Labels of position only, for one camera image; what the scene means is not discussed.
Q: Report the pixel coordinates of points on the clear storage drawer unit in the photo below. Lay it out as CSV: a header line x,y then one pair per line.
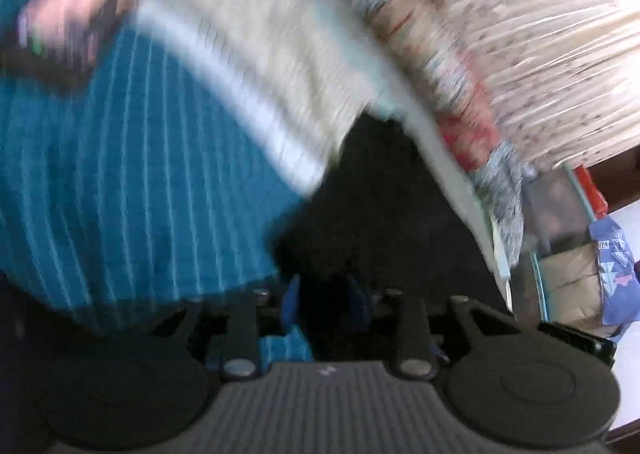
x,y
552,214

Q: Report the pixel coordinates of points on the beige folded blanket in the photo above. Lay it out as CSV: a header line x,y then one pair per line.
x,y
570,284

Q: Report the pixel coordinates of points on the beige pleated curtain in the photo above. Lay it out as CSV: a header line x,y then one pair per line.
x,y
545,34

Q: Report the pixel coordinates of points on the black pants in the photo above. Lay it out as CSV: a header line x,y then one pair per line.
x,y
385,214

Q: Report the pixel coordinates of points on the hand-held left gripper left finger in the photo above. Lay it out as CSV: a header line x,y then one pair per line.
x,y
291,306

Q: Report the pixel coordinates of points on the beige chevron bedspread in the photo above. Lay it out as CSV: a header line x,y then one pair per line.
x,y
260,54

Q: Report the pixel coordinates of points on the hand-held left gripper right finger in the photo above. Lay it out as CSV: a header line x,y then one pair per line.
x,y
357,304

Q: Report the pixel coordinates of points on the red floral patchwork quilt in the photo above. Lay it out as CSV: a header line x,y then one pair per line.
x,y
435,49

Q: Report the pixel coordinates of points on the red box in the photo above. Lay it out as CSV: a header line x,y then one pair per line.
x,y
590,189

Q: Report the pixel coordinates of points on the blue printed cloth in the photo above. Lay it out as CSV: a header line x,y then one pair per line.
x,y
617,264

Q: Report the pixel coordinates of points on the teal striped cloth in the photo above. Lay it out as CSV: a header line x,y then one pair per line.
x,y
125,184

